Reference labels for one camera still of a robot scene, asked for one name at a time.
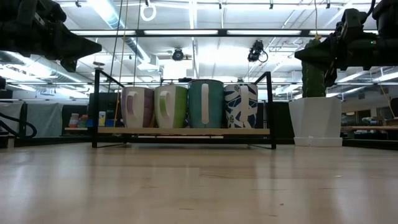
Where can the white plant pot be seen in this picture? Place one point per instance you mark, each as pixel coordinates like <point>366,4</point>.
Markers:
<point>315,121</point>

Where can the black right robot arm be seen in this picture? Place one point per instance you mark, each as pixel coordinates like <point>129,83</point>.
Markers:
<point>388,49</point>

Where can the wooden table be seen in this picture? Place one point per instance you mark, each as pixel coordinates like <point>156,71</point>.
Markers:
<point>370,127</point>

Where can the white mug blue pattern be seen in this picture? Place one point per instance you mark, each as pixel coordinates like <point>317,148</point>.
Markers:
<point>233,109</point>

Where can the grey fabric partition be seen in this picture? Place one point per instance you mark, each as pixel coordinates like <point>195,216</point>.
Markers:
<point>45,119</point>

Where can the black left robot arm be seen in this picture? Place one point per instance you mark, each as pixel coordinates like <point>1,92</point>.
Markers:
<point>12,28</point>

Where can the green cactus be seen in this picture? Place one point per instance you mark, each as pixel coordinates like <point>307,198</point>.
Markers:
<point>312,84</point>

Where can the black aluminium rig frame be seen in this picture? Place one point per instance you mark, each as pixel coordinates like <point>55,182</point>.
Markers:
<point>222,32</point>

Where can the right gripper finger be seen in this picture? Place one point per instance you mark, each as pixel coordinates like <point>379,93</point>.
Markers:
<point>320,53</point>

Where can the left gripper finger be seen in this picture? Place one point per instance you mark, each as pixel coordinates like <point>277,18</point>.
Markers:
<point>81,45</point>

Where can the shelf with colourful containers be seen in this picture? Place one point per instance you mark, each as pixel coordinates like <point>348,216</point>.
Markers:
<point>81,121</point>

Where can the green and white mug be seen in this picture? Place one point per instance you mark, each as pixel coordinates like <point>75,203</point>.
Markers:
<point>178,107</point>

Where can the purple and white mug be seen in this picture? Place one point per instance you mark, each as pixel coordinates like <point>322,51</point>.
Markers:
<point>146,107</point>

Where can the black rack wooden shelf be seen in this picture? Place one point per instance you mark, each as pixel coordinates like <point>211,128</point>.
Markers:
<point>186,131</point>

